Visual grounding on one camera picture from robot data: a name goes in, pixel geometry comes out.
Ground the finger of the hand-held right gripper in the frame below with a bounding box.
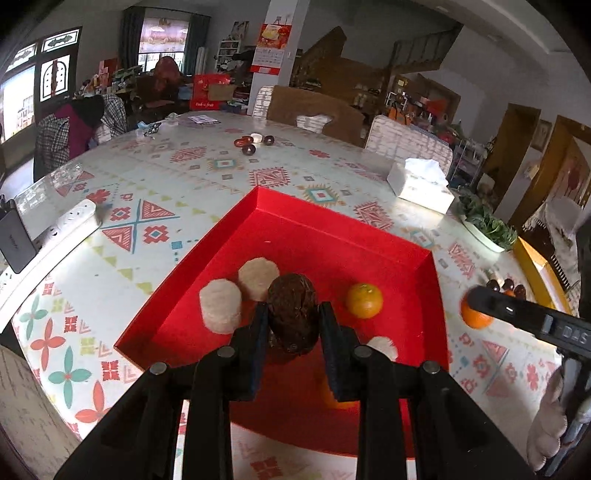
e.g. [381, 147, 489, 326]
[467, 285, 555, 335]

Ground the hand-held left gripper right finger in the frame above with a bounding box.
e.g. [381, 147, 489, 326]
[318, 301, 539, 480]

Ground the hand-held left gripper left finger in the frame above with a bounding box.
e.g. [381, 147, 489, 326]
[53, 301, 271, 480]

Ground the orange mandarin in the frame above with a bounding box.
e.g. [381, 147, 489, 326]
[321, 369, 361, 411]
[460, 295, 495, 329]
[346, 283, 384, 319]

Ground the red cardboard tray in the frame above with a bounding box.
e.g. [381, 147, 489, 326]
[114, 186, 452, 459]

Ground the gold cardboard box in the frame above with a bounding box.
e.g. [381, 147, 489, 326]
[513, 236, 573, 315]

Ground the white oval plate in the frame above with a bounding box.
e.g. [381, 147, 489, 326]
[459, 217, 506, 254]

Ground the plate of green spinach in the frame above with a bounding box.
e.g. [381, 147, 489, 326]
[457, 189, 519, 250]

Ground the white lace cloth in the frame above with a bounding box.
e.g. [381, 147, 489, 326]
[545, 198, 583, 250]

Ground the white tissue box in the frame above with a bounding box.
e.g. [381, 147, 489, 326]
[386, 158, 455, 214]

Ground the metal storage rack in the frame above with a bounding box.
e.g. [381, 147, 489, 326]
[450, 138, 485, 190]

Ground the white patterned chair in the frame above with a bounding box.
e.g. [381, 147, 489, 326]
[0, 344, 81, 480]
[365, 114, 454, 178]

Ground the white power strip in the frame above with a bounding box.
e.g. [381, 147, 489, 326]
[0, 198, 102, 315]

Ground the chair with brown cover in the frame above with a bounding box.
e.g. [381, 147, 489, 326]
[252, 84, 365, 147]

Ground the red gift box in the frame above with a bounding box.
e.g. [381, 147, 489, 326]
[190, 74, 234, 112]

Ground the black flat device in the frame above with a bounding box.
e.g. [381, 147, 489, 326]
[0, 196, 38, 274]

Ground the chair with draped clothes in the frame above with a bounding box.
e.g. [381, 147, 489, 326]
[33, 95, 127, 183]

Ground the dark red cloth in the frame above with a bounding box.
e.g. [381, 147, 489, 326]
[152, 56, 188, 93]

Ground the red wall calendar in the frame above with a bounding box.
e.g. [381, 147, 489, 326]
[250, 23, 294, 75]

